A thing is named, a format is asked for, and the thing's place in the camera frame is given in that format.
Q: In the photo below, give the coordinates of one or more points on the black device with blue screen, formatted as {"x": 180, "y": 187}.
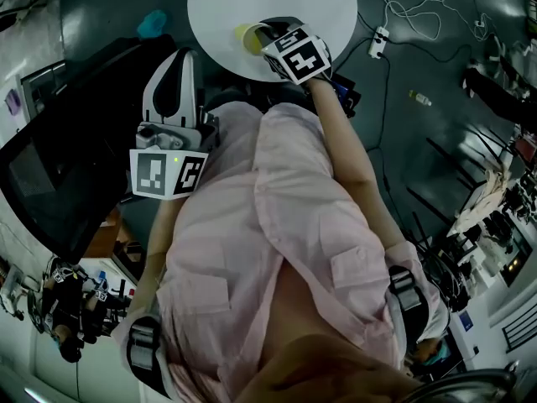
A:
{"x": 346, "y": 95}

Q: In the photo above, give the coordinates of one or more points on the round white table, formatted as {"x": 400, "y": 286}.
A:
{"x": 218, "y": 2}

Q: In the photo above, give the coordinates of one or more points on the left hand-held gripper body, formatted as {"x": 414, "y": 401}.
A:
{"x": 155, "y": 174}

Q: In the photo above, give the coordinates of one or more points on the small yellow bottle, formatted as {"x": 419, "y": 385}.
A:
{"x": 420, "y": 97}

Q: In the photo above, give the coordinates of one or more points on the purple cloth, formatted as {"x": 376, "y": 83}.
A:
{"x": 12, "y": 101}

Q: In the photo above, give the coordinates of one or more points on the white power strip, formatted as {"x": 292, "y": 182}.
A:
{"x": 379, "y": 42}

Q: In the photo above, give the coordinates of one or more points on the dark headset rim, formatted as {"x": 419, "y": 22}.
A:
{"x": 461, "y": 386}

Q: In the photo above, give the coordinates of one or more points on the brown wooden cabinet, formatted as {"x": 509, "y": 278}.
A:
{"x": 107, "y": 237}

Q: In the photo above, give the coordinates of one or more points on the pink shirt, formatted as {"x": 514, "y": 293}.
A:
{"x": 251, "y": 233}

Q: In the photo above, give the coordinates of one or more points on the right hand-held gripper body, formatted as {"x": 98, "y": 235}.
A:
{"x": 304, "y": 59}

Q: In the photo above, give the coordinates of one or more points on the person's right forearm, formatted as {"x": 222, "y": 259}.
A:
{"x": 348, "y": 153}

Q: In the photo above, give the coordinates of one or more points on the person's left forearm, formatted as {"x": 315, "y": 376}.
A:
{"x": 161, "y": 233}

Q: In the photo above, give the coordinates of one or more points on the teal bag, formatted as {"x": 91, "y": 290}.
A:
{"x": 152, "y": 23}

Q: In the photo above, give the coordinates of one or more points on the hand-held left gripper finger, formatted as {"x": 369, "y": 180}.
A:
{"x": 150, "y": 99}
{"x": 191, "y": 99}

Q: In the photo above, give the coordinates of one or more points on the person's head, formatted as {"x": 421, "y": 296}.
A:
{"x": 327, "y": 372}

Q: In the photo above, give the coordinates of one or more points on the yellow plastic cup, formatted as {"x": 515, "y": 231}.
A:
{"x": 245, "y": 38}

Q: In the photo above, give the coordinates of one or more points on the black mesh office chair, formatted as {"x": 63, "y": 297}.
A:
{"x": 63, "y": 162}

